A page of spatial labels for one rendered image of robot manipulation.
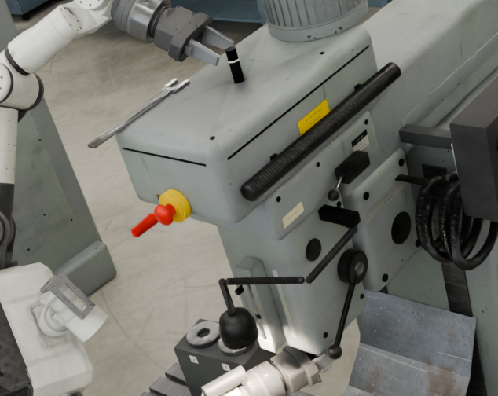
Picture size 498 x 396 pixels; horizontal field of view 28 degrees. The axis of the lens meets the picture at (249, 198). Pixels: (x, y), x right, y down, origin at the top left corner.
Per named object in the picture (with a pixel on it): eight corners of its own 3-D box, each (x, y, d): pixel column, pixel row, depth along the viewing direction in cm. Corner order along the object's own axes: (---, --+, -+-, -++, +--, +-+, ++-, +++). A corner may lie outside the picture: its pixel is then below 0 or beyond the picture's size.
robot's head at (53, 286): (64, 330, 180) (78, 325, 174) (31, 298, 178) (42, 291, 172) (86, 306, 183) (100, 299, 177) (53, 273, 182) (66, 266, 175)
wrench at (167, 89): (99, 150, 169) (97, 145, 169) (84, 147, 172) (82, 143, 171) (190, 83, 183) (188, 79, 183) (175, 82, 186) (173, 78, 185)
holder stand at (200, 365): (263, 422, 242) (242, 361, 232) (193, 402, 255) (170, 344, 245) (287, 389, 250) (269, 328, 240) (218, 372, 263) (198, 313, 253)
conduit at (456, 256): (464, 291, 198) (448, 206, 188) (397, 273, 209) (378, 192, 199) (507, 240, 209) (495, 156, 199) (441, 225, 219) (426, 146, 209)
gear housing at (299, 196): (282, 246, 177) (269, 199, 172) (187, 221, 193) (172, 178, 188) (383, 152, 196) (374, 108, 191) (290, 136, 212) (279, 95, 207)
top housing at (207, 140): (237, 231, 166) (210, 148, 158) (133, 204, 183) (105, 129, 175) (389, 98, 193) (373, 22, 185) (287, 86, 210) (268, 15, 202)
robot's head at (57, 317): (70, 351, 181) (96, 333, 175) (30, 313, 179) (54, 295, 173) (88, 328, 186) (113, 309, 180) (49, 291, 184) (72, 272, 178)
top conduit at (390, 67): (258, 203, 163) (253, 186, 162) (239, 199, 166) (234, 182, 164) (403, 78, 189) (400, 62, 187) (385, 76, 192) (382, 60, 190)
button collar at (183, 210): (188, 225, 172) (177, 197, 169) (164, 219, 176) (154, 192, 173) (195, 219, 173) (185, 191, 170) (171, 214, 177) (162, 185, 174)
